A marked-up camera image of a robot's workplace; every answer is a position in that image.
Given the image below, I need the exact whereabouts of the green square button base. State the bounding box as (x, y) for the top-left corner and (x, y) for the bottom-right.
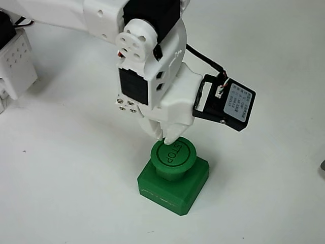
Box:
(136, 155), (211, 218)

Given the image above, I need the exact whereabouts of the black camera cable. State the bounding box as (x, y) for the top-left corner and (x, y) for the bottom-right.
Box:
(185, 43), (229, 78)

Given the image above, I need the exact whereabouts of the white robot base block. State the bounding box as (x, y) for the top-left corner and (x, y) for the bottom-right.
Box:
(0, 9), (39, 114)

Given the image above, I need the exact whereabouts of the green round STOP button cap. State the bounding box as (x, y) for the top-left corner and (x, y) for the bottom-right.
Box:
(150, 136), (198, 182)

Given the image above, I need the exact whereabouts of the black camera module with label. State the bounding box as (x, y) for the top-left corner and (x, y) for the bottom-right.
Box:
(191, 73), (257, 133)

